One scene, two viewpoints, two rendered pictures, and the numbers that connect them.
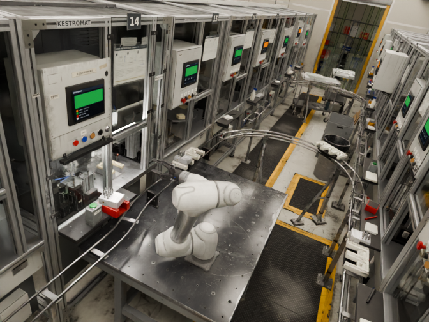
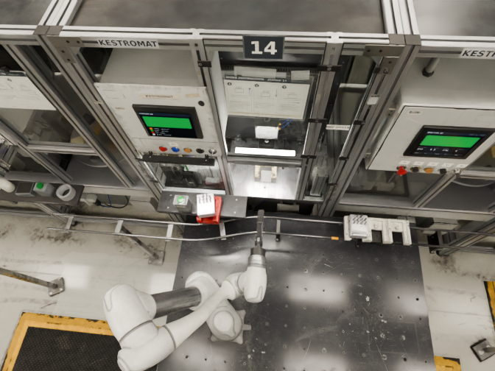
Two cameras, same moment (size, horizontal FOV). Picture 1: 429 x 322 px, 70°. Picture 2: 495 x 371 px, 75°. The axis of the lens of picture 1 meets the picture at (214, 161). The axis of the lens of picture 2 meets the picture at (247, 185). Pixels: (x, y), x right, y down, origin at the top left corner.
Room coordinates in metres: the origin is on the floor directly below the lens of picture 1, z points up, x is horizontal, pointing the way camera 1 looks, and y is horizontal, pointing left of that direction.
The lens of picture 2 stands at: (1.64, -0.18, 2.68)
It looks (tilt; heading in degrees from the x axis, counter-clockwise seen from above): 63 degrees down; 81
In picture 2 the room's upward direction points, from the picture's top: 6 degrees counter-clockwise
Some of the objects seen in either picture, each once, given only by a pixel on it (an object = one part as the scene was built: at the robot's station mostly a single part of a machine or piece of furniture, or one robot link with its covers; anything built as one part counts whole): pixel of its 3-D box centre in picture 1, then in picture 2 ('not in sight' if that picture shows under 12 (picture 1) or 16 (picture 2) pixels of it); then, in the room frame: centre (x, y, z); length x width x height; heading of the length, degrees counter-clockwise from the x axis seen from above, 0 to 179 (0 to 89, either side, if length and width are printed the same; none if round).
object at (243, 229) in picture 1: (202, 217); (295, 297); (1.89, 0.02, 0.66); 1.50 x 1.06 x 0.04; 160
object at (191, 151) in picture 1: (188, 160); (375, 231); (2.44, 0.23, 0.84); 0.36 x 0.14 x 0.10; 160
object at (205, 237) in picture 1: (203, 239); (224, 322); (1.47, -0.02, 0.85); 0.18 x 0.16 x 0.22; 113
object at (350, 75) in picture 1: (338, 89); not in sight; (7.97, -2.78, 0.48); 0.84 x 0.58 x 0.97; 168
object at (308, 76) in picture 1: (315, 95); not in sight; (6.91, -1.97, 0.48); 0.88 x 0.56 x 0.96; 88
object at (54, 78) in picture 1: (66, 101); (171, 104); (1.50, 0.83, 1.60); 0.42 x 0.29 x 0.46; 160
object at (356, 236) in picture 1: (361, 236); not in sight; (1.69, -1.09, 0.92); 0.13 x 0.10 x 0.09; 70
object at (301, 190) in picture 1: (307, 195); not in sight; (3.52, -1.32, 0.01); 1.00 x 0.55 x 0.01; 160
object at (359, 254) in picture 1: (355, 255); not in sight; (1.58, -1.05, 0.84); 0.37 x 0.14 x 0.10; 160
